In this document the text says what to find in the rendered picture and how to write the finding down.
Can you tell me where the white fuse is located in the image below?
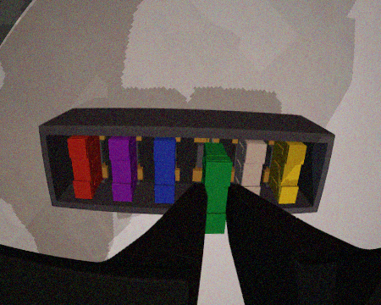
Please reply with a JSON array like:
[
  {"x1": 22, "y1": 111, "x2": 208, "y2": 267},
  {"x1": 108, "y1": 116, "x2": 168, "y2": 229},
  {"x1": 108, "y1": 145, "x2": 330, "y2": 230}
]
[{"x1": 234, "y1": 139, "x2": 268, "y2": 196}]

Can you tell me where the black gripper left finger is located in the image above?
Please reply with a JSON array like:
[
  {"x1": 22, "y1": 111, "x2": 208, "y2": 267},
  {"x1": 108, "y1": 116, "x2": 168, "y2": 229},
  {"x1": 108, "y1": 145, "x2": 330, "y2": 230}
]
[{"x1": 0, "y1": 184, "x2": 207, "y2": 305}]

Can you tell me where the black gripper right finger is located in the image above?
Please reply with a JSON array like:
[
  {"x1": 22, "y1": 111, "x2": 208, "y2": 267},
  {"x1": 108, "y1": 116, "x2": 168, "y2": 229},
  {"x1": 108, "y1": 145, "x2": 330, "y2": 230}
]
[{"x1": 225, "y1": 183, "x2": 381, "y2": 305}]

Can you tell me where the dark grey fuse block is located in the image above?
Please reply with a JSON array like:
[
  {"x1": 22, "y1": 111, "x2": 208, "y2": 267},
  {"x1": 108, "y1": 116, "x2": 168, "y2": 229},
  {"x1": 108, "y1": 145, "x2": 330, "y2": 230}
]
[{"x1": 38, "y1": 108, "x2": 335, "y2": 214}]

